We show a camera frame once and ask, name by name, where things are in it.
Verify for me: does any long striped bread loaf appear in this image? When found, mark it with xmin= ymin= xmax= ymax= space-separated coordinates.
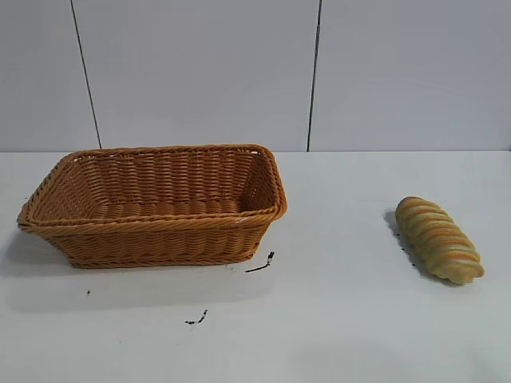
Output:
xmin=394 ymin=195 xmax=486 ymax=286

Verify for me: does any brown woven wicker basket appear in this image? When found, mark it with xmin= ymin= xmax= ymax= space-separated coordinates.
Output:
xmin=16 ymin=143 xmax=289 ymax=270

